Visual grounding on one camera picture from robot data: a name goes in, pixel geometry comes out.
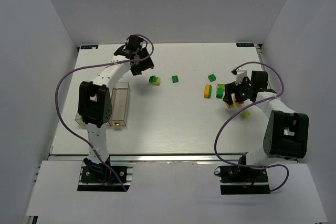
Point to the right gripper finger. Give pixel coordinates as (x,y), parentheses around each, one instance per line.
(231,88)
(228,99)

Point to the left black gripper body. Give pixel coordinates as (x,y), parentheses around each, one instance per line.
(142,64)

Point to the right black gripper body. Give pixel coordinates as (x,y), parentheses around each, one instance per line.
(233,93)

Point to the green and lime lego stack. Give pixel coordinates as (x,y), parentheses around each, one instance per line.
(154,80)

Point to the small green lego brick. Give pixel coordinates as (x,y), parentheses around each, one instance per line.
(175,79)

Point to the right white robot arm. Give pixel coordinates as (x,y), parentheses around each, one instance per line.
(286,135)

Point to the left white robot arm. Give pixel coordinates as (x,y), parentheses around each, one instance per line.
(95,106)

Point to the green lego with letter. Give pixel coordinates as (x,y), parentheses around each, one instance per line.
(219,93)

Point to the lime upside-down lego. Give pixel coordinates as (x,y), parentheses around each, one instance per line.
(220,86)

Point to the orange and green lego stack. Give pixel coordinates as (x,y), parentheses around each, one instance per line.
(208,91)

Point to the small green lego right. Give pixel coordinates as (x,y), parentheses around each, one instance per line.
(211,77)

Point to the pale yellow small lego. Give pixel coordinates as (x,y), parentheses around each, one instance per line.
(245,114)

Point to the right clear container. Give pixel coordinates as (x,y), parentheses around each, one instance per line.
(120,104)

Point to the clear container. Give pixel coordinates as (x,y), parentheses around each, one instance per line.
(79,120)
(120,104)

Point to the right blue table label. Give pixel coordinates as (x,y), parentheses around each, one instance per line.
(244,44)

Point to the blue table label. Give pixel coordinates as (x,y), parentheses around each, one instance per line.
(244,44)
(88,47)

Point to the left blue table label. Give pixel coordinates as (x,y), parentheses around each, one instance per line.
(88,47)

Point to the left clear container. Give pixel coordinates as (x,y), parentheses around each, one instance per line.
(79,120)

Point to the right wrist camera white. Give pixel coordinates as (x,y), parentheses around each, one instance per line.
(240,74)

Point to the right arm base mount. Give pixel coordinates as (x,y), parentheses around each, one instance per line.
(235,180)

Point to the aluminium table rail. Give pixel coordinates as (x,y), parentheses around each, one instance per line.
(143,158)

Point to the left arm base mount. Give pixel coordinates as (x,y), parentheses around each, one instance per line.
(98,178)

